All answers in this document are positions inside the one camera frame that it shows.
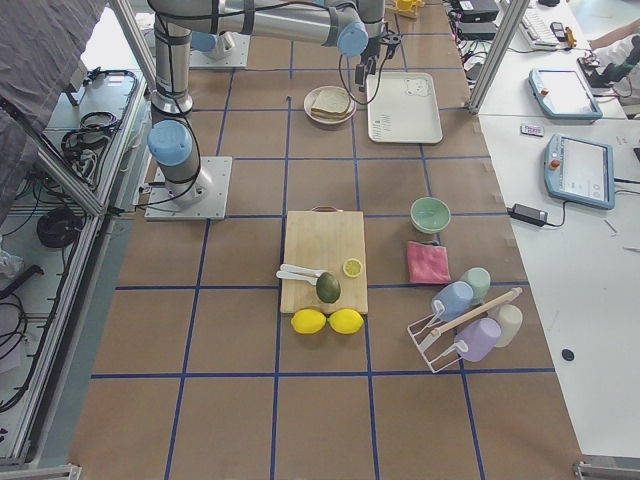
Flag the black power brick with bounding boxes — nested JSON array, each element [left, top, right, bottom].
[[457, 23, 498, 41]]

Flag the purple cup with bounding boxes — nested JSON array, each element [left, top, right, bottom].
[[454, 317, 502, 362]]

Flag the teach pendant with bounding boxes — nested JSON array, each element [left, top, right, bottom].
[[543, 134, 615, 210], [528, 69, 603, 121]]

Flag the cream bear tray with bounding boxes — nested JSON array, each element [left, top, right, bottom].
[[367, 71, 443, 145]]

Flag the white plastic knife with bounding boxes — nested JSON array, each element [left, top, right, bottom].
[[276, 264, 325, 285]]

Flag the yellow mug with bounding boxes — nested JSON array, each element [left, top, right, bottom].
[[395, 0, 416, 13]]

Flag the green cup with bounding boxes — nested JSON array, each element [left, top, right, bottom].
[[460, 267, 491, 305]]

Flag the yellow lemon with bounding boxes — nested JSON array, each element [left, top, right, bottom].
[[328, 308, 364, 335], [291, 308, 327, 335]]

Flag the light green bowl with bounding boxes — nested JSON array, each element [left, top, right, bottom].
[[410, 197, 451, 234]]

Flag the white wire cup rack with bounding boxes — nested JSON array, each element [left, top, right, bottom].
[[407, 287, 522, 373]]

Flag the right yellow lemon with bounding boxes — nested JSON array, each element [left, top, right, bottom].
[[328, 308, 364, 335]]

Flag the black power adapter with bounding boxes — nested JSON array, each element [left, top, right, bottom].
[[507, 203, 548, 227]]

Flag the green avocado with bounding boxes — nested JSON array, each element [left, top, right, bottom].
[[315, 272, 341, 304]]

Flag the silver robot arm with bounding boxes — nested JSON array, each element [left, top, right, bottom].
[[191, 31, 235, 60], [143, 0, 401, 220]]

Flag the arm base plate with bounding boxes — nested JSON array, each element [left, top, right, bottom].
[[144, 156, 232, 221], [190, 32, 250, 70]]

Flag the cream cup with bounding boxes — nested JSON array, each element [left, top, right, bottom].
[[488, 304, 523, 348]]

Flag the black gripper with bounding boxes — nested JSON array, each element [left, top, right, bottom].
[[355, 30, 402, 84]]

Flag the small card box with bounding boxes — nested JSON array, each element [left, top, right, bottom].
[[520, 123, 545, 138]]

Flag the lemon half slice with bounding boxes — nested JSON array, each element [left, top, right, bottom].
[[342, 258, 364, 279]]

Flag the pink cloth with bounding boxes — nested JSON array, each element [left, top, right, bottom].
[[407, 241, 451, 285]]

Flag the far teach pendant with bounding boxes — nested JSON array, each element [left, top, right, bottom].
[[528, 69, 603, 121]]

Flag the bread slice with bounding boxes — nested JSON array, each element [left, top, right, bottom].
[[310, 87, 351, 119]]

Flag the near teach pendant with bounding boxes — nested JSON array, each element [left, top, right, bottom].
[[543, 134, 615, 210]]

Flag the left yellow lemon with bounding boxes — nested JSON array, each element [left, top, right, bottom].
[[291, 308, 327, 335]]

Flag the wooden cutting board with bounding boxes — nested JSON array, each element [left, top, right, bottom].
[[280, 211, 368, 314]]

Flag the cream round plate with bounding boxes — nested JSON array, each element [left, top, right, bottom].
[[303, 86, 356, 125]]

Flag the black computer box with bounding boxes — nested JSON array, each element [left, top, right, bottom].
[[450, 0, 499, 23]]

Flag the blue cup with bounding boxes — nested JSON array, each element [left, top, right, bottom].
[[431, 281, 474, 322]]

